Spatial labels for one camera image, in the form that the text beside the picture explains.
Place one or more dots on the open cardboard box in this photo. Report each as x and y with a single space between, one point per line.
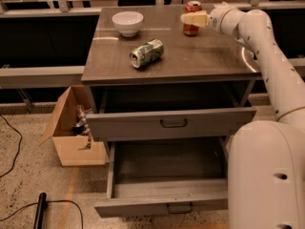
72 149

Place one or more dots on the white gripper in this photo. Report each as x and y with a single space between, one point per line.
216 19

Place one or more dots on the white ceramic bowl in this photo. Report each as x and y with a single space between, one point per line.
128 23

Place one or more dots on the grey metal railing shelf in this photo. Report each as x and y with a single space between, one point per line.
40 77

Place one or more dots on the grey drawer cabinet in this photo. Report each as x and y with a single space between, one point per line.
208 71

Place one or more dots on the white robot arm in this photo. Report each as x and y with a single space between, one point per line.
266 166

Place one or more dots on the grey lower open drawer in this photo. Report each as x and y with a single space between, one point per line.
165 177

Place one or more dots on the crumpled wrappers in box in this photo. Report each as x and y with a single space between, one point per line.
81 127

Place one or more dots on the black cylindrical floor plug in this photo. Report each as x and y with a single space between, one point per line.
40 210

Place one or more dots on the grey open drawer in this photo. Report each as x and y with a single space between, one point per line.
165 177
168 124

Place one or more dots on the green crushed soda can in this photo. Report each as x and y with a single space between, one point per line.
147 53

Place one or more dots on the grey upper open drawer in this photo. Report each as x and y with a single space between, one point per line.
168 124

